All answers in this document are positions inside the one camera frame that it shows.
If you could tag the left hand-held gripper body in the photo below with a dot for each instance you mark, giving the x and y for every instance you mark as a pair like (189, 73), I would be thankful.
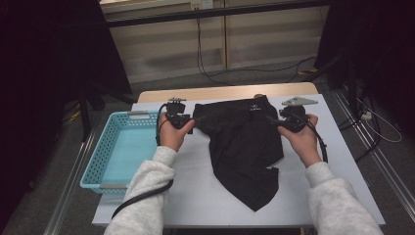
(176, 112)

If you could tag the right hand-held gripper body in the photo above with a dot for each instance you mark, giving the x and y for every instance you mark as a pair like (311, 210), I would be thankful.
(293, 116)

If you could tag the black shorts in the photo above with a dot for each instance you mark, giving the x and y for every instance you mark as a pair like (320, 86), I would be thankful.
(243, 147)

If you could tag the light blue plastic basket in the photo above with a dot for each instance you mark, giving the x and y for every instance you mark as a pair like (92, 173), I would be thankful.
(130, 156)

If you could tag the person's left hand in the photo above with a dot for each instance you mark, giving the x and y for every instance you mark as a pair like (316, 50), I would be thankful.
(173, 137)

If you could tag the person's right hand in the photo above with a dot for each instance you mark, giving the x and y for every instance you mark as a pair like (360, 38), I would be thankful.
(303, 143)

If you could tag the dark round table grommet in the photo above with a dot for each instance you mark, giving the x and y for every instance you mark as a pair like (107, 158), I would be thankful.
(258, 95)

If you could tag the yellow floor tape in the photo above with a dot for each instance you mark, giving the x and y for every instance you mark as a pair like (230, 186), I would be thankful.
(308, 70)

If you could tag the black stand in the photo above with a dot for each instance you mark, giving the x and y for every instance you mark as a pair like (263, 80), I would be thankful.
(85, 117)
(351, 84)

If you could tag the white table mat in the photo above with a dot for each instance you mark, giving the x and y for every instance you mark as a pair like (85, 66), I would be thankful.
(195, 196)

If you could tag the white plug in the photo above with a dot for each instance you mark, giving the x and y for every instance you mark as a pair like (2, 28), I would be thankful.
(366, 115)

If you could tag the black horizontal bar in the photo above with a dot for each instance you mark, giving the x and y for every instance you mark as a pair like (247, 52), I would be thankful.
(212, 13)

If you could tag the black curtain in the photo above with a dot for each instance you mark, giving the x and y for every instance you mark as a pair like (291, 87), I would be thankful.
(375, 32)
(49, 49)

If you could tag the white wall socket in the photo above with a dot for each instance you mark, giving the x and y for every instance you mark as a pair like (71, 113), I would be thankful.
(202, 4)

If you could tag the metal floor rail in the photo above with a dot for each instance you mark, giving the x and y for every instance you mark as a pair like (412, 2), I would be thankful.
(67, 196)
(391, 178)

